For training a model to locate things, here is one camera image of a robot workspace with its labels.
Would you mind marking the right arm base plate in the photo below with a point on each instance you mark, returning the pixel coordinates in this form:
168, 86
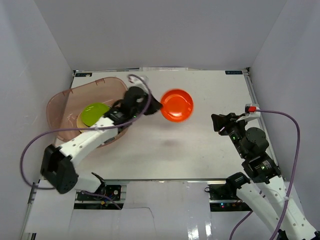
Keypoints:
222, 200

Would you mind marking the orange plate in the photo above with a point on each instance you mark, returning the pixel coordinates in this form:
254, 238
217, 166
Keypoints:
177, 105

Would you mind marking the blue table label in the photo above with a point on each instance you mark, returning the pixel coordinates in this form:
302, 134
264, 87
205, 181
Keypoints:
83, 74
233, 72

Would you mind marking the pink translucent plastic bin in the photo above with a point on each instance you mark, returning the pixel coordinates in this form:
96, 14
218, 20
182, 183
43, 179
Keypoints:
63, 109

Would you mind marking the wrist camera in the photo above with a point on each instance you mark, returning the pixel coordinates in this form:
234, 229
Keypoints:
251, 110
137, 79

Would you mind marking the left blue table label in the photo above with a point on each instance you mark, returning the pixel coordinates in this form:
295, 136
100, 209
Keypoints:
83, 74

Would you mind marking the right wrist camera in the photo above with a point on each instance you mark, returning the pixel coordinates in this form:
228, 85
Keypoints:
251, 110

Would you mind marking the pale yellow plate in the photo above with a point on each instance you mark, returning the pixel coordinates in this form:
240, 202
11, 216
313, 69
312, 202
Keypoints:
79, 123

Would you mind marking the lime green plate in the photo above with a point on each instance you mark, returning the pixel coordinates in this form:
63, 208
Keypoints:
93, 112

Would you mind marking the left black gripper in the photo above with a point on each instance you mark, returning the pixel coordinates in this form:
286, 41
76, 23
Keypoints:
149, 106

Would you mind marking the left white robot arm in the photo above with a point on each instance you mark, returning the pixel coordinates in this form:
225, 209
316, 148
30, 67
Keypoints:
59, 163

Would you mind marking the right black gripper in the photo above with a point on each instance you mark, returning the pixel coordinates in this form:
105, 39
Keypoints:
227, 121

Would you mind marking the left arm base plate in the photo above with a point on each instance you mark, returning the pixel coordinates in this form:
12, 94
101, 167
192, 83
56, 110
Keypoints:
106, 198

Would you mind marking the right blue table label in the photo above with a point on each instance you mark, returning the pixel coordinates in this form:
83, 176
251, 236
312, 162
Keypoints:
233, 72

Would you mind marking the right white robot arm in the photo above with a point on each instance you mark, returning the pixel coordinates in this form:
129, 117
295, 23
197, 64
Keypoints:
261, 185

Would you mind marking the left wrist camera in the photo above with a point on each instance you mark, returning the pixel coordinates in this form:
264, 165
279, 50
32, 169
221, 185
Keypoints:
137, 79

